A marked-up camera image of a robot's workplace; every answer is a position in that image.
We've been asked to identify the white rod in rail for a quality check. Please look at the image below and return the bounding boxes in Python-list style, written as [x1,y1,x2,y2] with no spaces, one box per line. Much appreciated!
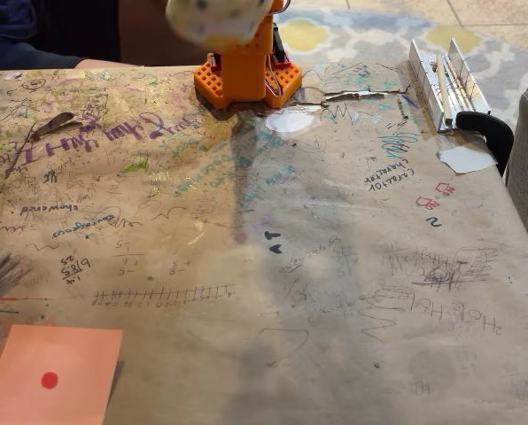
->
[434,55,455,128]

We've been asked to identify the white orange-spotted plush toy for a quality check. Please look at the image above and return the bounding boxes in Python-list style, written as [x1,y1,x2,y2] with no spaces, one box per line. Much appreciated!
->
[165,0,275,46]

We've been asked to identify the person in dark blue clothing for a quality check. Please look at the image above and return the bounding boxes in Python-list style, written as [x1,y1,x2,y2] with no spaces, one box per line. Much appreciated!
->
[0,0,123,71]

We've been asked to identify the black clamp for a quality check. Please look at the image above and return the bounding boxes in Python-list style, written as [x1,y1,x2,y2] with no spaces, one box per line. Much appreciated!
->
[454,111,515,178]

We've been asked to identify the grey yellow patterned rug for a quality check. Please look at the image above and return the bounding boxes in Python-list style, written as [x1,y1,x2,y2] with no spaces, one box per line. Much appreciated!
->
[272,4,528,129]

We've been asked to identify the scribbled brown paper table cover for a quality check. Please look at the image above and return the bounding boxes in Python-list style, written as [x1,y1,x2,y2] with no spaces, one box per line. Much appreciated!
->
[0,61,528,425]

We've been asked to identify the pink paper sheet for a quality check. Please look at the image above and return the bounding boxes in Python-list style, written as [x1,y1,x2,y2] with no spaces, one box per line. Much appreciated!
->
[0,323,124,425]

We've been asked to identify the white red robot cable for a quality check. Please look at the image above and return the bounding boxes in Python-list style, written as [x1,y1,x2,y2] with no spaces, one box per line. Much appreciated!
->
[265,51,288,97]

